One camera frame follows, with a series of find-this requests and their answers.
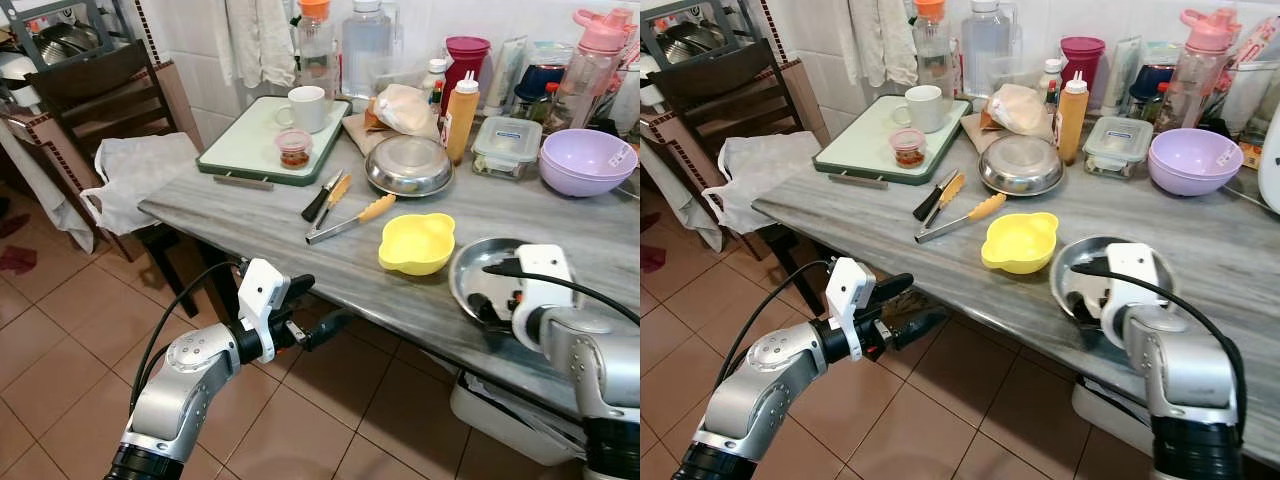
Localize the shallow steel plate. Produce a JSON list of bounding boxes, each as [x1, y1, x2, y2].
[[448, 237, 561, 332], [1050, 236, 1179, 331]]

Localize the yellow plastic bowl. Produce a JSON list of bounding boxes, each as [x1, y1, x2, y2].
[[981, 212, 1060, 276], [378, 213, 457, 277]]

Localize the white plastic bin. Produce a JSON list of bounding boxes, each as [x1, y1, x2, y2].
[[450, 370, 593, 467], [1070, 378, 1163, 457]]

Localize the small cup of red sauce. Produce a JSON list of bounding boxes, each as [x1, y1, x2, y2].
[[889, 128, 927, 168], [275, 129, 314, 169]]

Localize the pale green tray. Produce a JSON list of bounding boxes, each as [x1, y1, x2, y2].
[[196, 95, 353, 188], [812, 95, 973, 188]]

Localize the upturned steel dish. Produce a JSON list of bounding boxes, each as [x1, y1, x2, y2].
[[979, 134, 1065, 197], [365, 135, 455, 198]]

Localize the clear lidded food container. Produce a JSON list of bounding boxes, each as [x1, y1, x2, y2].
[[1083, 117, 1153, 180], [472, 117, 543, 181]]

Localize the purple plastic bowl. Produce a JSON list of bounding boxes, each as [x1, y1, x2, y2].
[[1148, 128, 1245, 197], [539, 128, 639, 198]]

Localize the white plastic bag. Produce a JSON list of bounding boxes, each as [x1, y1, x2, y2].
[[80, 133, 202, 237], [702, 133, 817, 237]]

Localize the white mug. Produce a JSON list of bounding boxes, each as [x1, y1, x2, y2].
[[897, 85, 946, 134], [275, 86, 328, 135]]

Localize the orange squeeze bottle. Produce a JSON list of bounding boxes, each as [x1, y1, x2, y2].
[[445, 72, 481, 166], [1056, 72, 1091, 166]]

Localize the white hanging cloth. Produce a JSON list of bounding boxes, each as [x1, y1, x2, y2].
[[640, 125, 703, 252], [0, 120, 97, 254]]

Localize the white kitchen food processor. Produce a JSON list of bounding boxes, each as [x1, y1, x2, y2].
[[1258, 128, 1280, 217]]

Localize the dark blue container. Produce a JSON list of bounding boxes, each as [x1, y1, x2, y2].
[[515, 65, 567, 117], [1128, 65, 1179, 119]]

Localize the white green pouch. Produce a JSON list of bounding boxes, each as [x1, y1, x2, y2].
[[490, 38, 527, 112], [1105, 38, 1142, 112]]

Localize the clear bottle with orange cap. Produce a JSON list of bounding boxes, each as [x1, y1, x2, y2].
[[912, 0, 954, 96], [296, 0, 337, 96]]

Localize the dark red tumbler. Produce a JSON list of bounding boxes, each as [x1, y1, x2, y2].
[[444, 36, 492, 111], [1060, 36, 1107, 111]]

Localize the clear plastic jug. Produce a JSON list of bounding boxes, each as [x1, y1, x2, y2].
[[610, 40, 641, 131], [1215, 58, 1280, 142]]

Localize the white hanging towel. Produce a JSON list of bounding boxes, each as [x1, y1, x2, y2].
[[225, 0, 297, 90], [845, 0, 917, 90]]

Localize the dark wooden chair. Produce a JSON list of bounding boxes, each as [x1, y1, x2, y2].
[[648, 40, 833, 293], [22, 40, 229, 323]]

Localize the pink lidded drinking bottle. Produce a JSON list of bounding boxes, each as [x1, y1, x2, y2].
[[1155, 8, 1242, 131], [545, 8, 632, 131]]

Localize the large clear bottle white cap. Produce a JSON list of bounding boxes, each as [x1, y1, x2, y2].
[[342, 0, 394, 96], [960, 0, 1014, 96]]

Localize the metal dish rack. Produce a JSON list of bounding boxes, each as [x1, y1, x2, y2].
[[0, 0, 142, 77], [640, 0, 767, 71]]

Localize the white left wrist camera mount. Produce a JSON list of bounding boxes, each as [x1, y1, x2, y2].
[[236, 258, 292, 337], [824, 257, 877, 337]]

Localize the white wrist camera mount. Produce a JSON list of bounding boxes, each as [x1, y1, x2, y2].
[[236, 258, 292, 337], [509, 244, 577, 327], [1099, 242, 1162, 323], [824, 257, 877, 337]]

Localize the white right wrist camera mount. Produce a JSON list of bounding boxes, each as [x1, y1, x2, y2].
[[509, 244, 577, 327], [1099, 242, 1162, 323]]

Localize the steel tongs with orange handle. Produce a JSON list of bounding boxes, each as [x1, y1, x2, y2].
[[914, 193, 1007, 244], [305, 194, 397, 246]]

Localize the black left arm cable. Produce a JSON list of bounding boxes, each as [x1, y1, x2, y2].
[[130, 260, 247, 413], [718, 260, 835, 403]]

